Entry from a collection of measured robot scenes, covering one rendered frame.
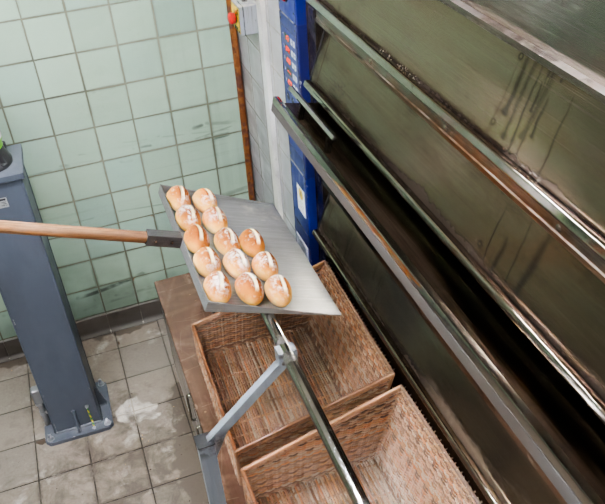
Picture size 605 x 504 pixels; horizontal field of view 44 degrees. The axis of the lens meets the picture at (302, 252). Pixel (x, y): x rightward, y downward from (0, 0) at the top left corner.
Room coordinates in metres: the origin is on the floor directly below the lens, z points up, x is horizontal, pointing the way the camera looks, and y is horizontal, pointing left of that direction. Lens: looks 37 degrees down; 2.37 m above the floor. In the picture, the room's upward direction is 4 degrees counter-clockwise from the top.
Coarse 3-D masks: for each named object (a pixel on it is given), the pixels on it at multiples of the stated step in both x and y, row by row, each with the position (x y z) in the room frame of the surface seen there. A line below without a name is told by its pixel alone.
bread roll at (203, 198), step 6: (198, 192) 1.79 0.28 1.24; (204, 192) 1.78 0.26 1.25; (210, 192) 1.79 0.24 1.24; (192, 198) 1.79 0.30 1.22; (198, 198) 1.77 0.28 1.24; (204, 198) 1.76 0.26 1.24; (210, 198) 1.76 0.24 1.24; (198, 204) 1.76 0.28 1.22; (204, 204) 1.75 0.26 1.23; (210, 204) 1.75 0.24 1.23; (216, 204) 1.77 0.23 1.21; (204, 210) 1.74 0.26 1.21
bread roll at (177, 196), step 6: (174, 186) 1.79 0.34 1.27; (180, 186) 1.79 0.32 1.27; (168, 192) 1.77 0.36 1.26; (174, 192) 1.75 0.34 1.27; (180, 192) 1.75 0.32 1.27; (186, 192) 1.76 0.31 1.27; (168, 198) 1.75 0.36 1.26; (174, 198) 1.74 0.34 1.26; (180, 198) 1.73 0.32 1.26; (186, 198) 1.74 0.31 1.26; (174, 204) 1.73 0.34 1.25; (180, 204) 1.72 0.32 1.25; (186, 204) 1.73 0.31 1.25
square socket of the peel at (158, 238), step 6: (150, 234) 1.52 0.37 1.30; (156, 234) 1.53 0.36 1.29; (162, 234) 1.54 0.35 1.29; (168, 234) 1.54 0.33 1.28; (174, 234) 1.55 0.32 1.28; (180, 234) 1.56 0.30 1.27; (150, 240) 1.52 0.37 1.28; (156, 240) 1.52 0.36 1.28; (162, 240) 1.53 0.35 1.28; (168, 240) 1.53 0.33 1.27; (174, 240) 1.54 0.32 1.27; (180, 240) 1.54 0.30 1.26; (156, 246) 1.52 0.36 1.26; (162, 246) 1.53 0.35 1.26; (168, 246) 1.53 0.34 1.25; (174, 246) 1.54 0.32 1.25; (180, 246) 1.54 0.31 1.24
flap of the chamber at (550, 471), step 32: (288, 128) 1.81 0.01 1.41; (320, 128) 1.81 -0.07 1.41; (352, 160) 1.63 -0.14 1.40; (384, 192) 1.48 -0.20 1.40; (384, 224) 1.33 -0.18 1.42; (416, 224) 1.35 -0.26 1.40; (384, 256) 1.23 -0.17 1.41; (416, 256) 1.22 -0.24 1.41; (448, 256) 1.23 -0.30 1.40; (448, 288) 1.11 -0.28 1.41; (480, 288) 1.12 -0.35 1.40; (480, 320) 1.02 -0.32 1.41; (512, 352) 0.93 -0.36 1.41; (480, 384) 0.86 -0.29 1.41; (512, 384) 0.85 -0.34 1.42; (544, 384) 0.86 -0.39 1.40; (512, 416) 0.78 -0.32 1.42; (544, 416) 0.78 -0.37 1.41; (576, 416) 0.79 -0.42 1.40; (576, 448) 0.72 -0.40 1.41
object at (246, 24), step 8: (232, 0) 2.58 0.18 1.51; (240, 0) 2.57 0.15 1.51; (248, 0) 2.57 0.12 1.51; (232, 8) 2.58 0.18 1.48; (240, 8) 2.50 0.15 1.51; (248, 8) 2.51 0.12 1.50; (256, 8) 2.52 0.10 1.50; (240, 16) 2.50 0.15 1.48; (248, 16) 2.51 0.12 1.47; (256, 16) 2.52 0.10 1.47; (240, 24) 2.51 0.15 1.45; (248, 24) 2.51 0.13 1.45; (256, 24) 2.52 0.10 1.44; (240, 32) 2.51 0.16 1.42; (248, 32) 2.51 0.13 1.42; (256, 32) 2.52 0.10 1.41
